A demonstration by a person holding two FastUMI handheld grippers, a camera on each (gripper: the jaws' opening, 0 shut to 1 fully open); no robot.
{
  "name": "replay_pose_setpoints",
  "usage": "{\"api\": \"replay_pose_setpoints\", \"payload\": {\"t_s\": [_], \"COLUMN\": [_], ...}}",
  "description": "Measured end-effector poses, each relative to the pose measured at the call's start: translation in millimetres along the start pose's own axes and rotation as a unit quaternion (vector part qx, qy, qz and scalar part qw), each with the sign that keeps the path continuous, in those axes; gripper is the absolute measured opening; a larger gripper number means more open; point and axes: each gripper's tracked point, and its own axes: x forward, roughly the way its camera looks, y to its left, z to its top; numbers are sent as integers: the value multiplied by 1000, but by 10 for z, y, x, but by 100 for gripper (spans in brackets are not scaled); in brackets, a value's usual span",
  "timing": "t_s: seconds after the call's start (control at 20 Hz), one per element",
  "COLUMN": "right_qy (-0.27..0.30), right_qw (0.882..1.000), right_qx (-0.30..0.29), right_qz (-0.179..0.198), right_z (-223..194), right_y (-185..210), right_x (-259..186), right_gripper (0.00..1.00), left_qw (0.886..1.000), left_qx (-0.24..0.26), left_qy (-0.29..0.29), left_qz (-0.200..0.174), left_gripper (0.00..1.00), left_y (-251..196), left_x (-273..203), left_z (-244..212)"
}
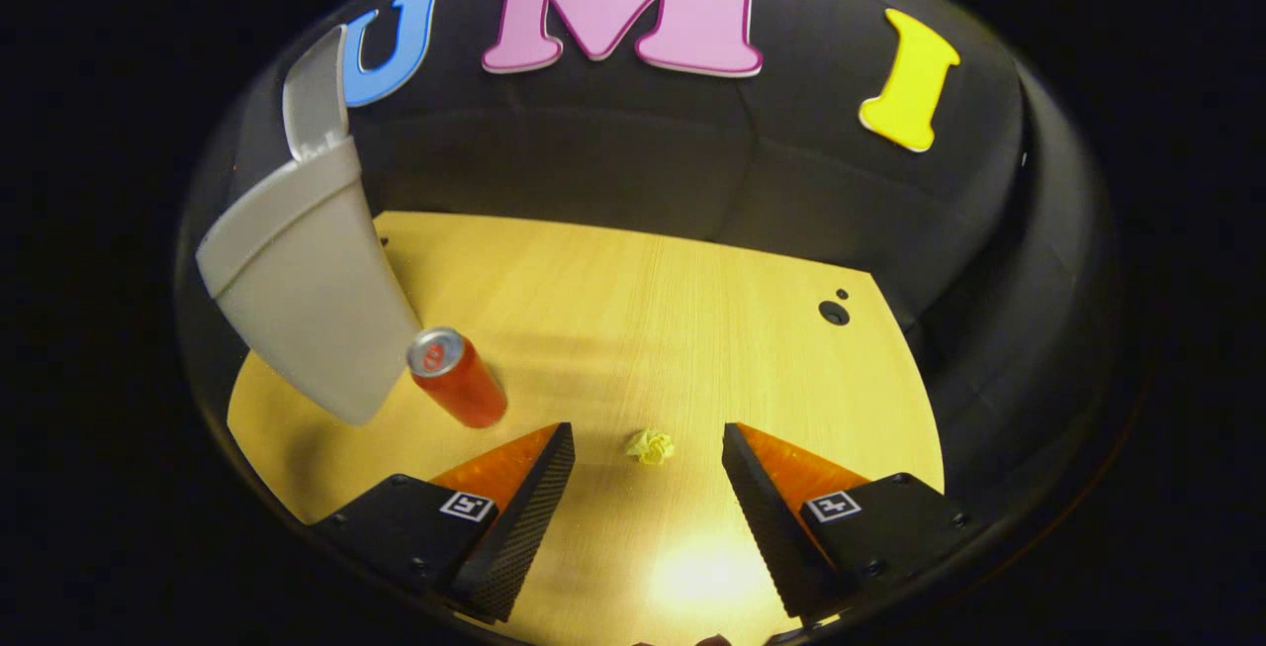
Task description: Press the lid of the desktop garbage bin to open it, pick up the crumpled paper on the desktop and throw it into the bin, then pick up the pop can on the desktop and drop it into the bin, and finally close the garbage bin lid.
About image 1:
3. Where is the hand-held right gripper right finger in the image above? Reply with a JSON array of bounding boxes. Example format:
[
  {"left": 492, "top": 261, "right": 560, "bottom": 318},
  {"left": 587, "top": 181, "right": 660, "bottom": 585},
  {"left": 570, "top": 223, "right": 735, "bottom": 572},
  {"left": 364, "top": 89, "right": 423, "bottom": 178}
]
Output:
[{"left": 721, "top": 421, "right": 975, "bottom": 627}]

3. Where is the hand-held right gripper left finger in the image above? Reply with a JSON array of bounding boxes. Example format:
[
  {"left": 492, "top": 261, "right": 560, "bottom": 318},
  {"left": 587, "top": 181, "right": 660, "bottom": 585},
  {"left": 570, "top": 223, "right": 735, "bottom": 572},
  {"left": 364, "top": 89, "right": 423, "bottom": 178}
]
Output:
[{"left": 312, "top": 421, "right": 577, "bottom": 624}]

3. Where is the yellow paper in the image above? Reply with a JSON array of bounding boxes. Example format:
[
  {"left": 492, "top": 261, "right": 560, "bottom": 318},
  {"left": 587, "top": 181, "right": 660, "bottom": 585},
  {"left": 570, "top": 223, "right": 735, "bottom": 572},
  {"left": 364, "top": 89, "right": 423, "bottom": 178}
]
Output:
[{"left": 624, "top": 429, "right": 677, "bottom": 466}]

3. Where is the red pop can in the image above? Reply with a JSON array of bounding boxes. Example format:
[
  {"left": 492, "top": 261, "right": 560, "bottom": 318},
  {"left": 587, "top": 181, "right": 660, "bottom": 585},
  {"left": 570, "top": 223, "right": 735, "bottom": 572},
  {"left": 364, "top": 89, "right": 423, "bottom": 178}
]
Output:
[{"left": 407, "top": 326, "right": 508, "bottom": 429}]

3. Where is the white desktop garbage bin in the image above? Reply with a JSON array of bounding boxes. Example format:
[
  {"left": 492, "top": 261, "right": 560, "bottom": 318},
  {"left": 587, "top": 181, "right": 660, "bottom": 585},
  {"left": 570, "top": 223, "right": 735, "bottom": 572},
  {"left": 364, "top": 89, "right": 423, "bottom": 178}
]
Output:
[{"left": 195, "top": 25, "right": 424, "bottom": 427}]

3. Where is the wooden desktop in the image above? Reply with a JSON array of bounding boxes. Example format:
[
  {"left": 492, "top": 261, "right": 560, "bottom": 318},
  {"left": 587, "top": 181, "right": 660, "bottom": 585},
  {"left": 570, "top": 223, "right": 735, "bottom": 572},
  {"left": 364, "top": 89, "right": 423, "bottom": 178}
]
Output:
[{"left": 226, "top": 211, "right": 946, "bottom": 646}]

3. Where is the black backdrop cloth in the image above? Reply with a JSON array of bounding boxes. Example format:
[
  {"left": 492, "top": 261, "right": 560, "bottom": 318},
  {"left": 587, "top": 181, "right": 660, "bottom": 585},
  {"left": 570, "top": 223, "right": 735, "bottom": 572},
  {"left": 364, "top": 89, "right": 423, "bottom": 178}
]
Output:
[{"left": 178, "top": 0, "right": 1129, "bottom": 568}]

